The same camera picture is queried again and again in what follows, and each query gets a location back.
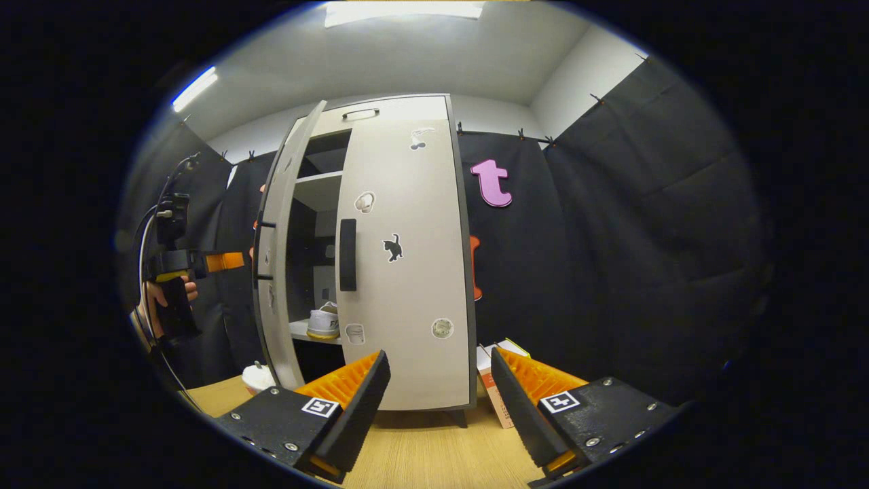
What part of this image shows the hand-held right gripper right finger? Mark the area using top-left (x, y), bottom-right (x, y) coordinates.
top-left (490, 346), bottom-right (680, 479)

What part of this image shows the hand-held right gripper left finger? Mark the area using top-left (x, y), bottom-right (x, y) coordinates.
top-left (217, 350), bottom-right (392, 484)

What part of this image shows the white cabinet door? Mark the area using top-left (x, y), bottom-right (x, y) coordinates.
top-left (335, 119), bottom-right (476, 412)
top-left (253, 101), bottom-right (328, 391)

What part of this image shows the white canvas shoe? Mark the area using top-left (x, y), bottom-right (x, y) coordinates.
top-left (307, 302), bottom-right (340, 340)

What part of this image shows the white shoe cabinet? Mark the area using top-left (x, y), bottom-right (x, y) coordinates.
top-left (272, 94), bottom-right (476, 429)

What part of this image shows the white orange cardboard box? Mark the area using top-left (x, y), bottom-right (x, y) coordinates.
top-left (475, 338), bottom-right (532, 430)

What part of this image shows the white round container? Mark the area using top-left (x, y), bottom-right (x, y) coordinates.
top-left (242, 361), bottom-right (277, 396)

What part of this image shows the ceiling tube light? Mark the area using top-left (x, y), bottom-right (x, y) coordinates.
top-left (171, 66), bottom-right (219, 113)

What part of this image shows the black backdrop cloth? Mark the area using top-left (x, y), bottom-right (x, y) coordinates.
top-left (115, 54), bottom-right (775, 408)

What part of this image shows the ceiling light panel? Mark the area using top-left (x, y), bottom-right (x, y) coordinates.
top-left (325, 0), bottom-right (486, 28)

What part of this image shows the black door handle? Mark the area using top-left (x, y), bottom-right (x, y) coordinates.
top-left (339, 219), bottom-right (358, 292)
top-left (252, 220), bottom-right (277, 281)

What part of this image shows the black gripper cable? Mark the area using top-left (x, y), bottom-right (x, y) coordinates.
top-left (138, 153), bottom-right (202, 408)

